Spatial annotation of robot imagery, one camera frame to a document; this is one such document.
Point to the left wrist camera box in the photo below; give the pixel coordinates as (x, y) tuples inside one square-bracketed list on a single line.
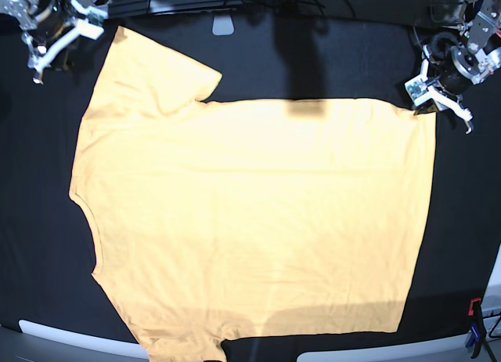
[(416, 87)]

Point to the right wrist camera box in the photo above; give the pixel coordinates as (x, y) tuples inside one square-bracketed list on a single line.
[(91, 26)]

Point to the grey tab at table edge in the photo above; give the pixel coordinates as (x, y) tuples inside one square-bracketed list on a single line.
[(223, 26)]

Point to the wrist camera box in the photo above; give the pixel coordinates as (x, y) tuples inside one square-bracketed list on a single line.
[(91, 26), (416, 87)]

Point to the red blue clamp near right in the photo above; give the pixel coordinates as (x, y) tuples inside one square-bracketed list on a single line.
[(477, 330)]

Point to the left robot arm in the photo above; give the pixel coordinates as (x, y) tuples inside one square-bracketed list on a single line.
[(478, 20)]

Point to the yellow t-shirt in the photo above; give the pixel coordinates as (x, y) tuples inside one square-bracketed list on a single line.
[(217, 221)]

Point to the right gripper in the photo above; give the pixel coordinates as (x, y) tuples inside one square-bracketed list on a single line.
[(48, 34)]

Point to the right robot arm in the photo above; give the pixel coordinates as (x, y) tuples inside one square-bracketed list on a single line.
[(12, 8)]

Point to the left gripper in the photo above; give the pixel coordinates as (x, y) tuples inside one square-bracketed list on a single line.
[(453, 66)]

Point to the black table cloth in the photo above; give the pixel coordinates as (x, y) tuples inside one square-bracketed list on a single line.
[(47, 254)]

